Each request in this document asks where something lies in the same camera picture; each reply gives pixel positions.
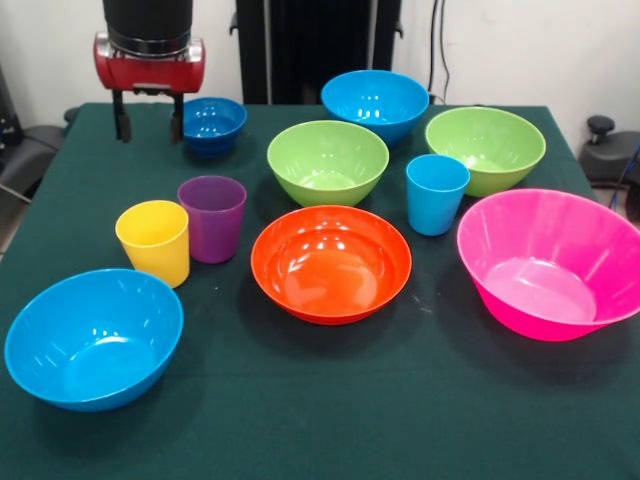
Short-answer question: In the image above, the purple cup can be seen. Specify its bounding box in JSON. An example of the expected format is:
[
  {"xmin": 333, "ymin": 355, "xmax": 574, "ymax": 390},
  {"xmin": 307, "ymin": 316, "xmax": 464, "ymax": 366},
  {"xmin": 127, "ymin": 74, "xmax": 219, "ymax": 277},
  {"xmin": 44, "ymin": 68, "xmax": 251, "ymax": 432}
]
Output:
[{"xmin": 177, "ymin": 175, "xmax": 248, "ymax": 265}]

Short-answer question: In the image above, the black wall cable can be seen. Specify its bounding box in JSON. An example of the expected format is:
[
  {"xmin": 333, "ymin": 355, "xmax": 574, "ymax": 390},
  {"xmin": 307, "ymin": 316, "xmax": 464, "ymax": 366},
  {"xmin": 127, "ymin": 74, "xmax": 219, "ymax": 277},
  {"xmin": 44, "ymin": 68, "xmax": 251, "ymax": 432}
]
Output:
[{"xmin": 428, "ymin": 0, "xmax": 452, "ymax": 104}]

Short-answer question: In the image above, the black pedestal leg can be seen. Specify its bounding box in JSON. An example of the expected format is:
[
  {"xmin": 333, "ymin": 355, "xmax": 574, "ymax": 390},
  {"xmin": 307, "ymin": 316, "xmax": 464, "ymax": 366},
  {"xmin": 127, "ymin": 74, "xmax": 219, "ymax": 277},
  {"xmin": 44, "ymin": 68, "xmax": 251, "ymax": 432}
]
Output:
[
  {"xmin": 0, "ymin": 124, "xmax": 66, "ymax": 201},
  {"xmin": 578, "ymin": 115, "xmax": 640, "ymax": 189}
]

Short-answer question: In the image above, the pink bowl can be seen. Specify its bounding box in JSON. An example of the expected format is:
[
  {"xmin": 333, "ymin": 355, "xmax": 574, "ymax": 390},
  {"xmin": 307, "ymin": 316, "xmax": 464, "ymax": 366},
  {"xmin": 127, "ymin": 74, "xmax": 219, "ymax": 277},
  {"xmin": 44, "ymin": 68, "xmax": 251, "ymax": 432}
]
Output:
[{"xmin": 456, "ymin": 188, "xmax": 640, "ymax": 343}]

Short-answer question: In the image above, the dark green table cloth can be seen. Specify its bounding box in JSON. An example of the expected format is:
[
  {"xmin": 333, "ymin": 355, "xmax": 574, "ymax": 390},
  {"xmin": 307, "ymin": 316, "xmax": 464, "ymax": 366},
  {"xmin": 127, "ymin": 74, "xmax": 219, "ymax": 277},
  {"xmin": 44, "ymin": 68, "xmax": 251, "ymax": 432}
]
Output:
[{"xmin": 0, "ymin": 102, "xmax": 640, "ymax": 480}]

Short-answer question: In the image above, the light blue cup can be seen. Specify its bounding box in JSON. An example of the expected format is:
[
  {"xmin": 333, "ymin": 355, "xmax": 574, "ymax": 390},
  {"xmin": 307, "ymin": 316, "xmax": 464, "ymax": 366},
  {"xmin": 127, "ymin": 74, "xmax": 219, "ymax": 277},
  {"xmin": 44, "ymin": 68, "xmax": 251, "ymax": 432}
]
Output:
[{"xmin": 405, "ymin": 154, "xmax": 471, "ymax": 237}]

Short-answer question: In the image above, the orange bowl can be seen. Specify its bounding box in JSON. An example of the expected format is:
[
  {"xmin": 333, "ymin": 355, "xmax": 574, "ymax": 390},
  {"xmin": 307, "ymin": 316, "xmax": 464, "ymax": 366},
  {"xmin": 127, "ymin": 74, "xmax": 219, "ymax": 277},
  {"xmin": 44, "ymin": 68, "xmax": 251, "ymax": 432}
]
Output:
[{"xmin": 250, "ymin": 204, "xmax": 413, "ymax": 326}]

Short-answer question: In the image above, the green bowl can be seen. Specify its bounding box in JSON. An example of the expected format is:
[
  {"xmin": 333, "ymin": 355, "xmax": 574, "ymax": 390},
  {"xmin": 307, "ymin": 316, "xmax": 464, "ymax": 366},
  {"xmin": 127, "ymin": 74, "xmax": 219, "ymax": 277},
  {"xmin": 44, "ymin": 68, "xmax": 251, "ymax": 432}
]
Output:
[
  {"xmin": 266, "ymin": 119, "xmax": 390, "ymax": 208},
  {"xmin": 424, "ymin": 106, "xmax": 547, "ymax": 198}
]

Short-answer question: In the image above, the blue cable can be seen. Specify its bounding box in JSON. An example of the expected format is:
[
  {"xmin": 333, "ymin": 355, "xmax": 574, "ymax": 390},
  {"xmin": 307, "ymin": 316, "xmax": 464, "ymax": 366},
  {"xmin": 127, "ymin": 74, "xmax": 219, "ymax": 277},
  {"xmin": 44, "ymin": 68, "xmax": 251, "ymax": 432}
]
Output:
[{"xmin": 607, "ymin": 142, "xmax": 640, "ymax": 211}]

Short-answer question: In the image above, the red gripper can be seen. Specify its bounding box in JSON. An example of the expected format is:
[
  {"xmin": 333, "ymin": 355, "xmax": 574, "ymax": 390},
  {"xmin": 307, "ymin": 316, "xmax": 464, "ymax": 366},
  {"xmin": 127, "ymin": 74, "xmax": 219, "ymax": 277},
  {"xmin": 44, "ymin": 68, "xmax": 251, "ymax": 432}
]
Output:
[{"xmin": 92, "ymin": 31, "xmax": 207, "ymax": 145}]

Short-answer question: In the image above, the light blue bowl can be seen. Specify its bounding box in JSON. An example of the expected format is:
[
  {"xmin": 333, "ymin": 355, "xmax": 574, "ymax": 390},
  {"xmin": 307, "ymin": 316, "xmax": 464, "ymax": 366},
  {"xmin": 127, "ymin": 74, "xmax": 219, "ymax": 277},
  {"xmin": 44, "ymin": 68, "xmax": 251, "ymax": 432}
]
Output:
[
  {"xmin": 320, "ymin": 69, "xmax": 431, "ymax": 148},
  {"xmin": 3, "ymin": 268, "xmax": 185, "ymax": 413}
]

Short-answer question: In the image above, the small dark blue bowl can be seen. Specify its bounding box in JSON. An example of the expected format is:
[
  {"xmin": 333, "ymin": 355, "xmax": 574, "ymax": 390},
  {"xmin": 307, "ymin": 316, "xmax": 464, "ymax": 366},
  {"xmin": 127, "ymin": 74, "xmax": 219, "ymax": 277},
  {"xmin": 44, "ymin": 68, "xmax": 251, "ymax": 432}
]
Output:
[{"xmin": 180, "ymin": 96, "xmax": 248, "ymax": 158}]

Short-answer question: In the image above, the yellow cup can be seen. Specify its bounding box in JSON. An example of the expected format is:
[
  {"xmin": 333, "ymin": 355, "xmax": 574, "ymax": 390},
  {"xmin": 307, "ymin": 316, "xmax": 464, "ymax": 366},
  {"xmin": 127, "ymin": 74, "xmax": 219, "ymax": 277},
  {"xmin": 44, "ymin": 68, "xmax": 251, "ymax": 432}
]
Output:
[{"xmin": 114, "ymin": 200, "xmax": 191, "ymax": 290}]

